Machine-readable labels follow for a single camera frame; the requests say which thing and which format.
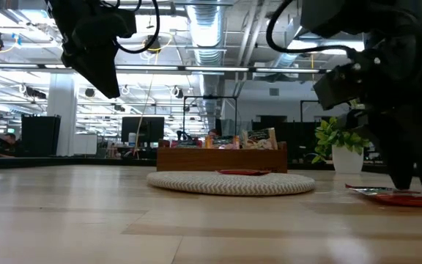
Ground silver corrugated ventilation duct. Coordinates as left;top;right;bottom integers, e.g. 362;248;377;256
185;0;227;128

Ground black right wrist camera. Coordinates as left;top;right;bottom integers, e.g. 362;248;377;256
312;61;366;111

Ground beige vanilla tea sachet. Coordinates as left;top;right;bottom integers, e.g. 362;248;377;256
241;127;279;151

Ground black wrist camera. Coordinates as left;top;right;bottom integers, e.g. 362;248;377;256
72;7;138;42
312;61;366;111

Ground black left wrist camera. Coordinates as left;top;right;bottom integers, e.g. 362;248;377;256
72;7;138;42

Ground green plant in white pot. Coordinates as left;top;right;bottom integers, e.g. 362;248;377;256
311;116;371;175

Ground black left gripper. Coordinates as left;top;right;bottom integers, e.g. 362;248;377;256
51;10;122;100

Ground white pillar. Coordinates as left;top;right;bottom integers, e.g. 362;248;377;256
46;73;78;158

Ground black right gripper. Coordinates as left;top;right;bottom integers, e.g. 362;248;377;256
342;36;422;194

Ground black cabinet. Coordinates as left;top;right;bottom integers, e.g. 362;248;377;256
21;114;62;158

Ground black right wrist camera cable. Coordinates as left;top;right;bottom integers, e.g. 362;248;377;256
265;0;355;56

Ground black left wrist camera cable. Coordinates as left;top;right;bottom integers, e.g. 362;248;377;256
115;0;161;54

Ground long ceiling light strip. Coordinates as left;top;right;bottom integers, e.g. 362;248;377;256
0;62;331;74

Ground round woven beige placemat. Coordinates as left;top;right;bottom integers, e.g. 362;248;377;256
146;170;317;197

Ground black aluminium table frame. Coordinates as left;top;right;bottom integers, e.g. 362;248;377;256
0;154;391;175

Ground wooden three-compartment tea box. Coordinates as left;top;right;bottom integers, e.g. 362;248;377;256
156;141;288;173

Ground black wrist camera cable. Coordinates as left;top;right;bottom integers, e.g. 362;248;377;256
265;0;355;56
115;0;161;54

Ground black computer monitor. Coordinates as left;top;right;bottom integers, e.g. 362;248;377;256
120;116;166;144

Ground silver round ventilation duct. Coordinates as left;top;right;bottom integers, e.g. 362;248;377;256
275;51;309;70

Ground black partition panel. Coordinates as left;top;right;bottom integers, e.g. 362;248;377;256
251;114;324;164

